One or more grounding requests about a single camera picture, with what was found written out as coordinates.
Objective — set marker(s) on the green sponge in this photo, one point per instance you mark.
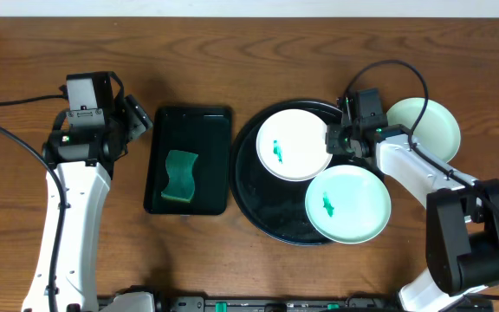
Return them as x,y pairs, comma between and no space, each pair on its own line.
181,183

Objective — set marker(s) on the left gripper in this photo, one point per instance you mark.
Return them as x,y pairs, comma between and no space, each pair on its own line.
136,114

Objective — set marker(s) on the black rectangular tray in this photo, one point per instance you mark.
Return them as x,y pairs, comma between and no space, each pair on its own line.
205,131

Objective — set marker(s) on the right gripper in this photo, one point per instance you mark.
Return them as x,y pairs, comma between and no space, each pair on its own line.
332,139

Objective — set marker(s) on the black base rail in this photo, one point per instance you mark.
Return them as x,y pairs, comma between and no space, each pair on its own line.
200,304

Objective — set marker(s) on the white plate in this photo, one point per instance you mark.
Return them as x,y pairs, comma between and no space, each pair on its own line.
291,145

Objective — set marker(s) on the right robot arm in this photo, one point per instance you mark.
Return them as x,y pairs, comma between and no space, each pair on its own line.
462,215

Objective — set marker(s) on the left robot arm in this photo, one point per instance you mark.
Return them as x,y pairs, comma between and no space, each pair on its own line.
77,190

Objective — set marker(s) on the light green plate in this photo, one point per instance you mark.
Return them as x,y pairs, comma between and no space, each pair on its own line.
438,130
348,204

